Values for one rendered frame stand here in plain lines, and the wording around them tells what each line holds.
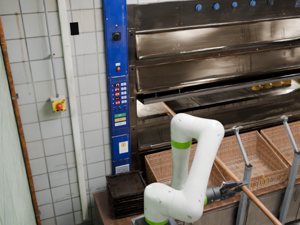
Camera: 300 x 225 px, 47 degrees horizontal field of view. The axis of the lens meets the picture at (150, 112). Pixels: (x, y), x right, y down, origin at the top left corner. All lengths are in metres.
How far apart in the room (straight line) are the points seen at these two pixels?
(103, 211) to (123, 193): 0.26
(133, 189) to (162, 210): 1.07
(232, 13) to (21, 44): 1.59
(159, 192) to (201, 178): 0.21
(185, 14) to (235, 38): 0.50
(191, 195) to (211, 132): 0.33
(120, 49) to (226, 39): 0.89
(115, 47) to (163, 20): 0.41
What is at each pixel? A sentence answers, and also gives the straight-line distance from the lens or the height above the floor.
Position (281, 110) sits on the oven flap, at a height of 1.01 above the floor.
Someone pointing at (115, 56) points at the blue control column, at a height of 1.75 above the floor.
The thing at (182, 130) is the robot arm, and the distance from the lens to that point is 1.81.
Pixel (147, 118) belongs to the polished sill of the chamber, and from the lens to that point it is 2.85.
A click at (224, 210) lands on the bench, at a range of 3.04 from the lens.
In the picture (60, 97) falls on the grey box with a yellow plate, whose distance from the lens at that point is 2.52.
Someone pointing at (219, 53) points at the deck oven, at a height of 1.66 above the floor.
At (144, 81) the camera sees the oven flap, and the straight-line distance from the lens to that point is 2.69.
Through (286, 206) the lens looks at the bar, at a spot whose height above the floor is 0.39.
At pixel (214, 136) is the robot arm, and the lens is 1.76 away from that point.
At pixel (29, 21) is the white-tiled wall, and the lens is 2.39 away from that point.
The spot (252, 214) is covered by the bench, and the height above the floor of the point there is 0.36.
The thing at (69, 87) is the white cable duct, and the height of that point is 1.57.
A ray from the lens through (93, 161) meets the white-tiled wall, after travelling 2.90.
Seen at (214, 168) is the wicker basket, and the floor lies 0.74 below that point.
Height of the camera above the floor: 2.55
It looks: 28 degrees down
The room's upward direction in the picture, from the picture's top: straight up
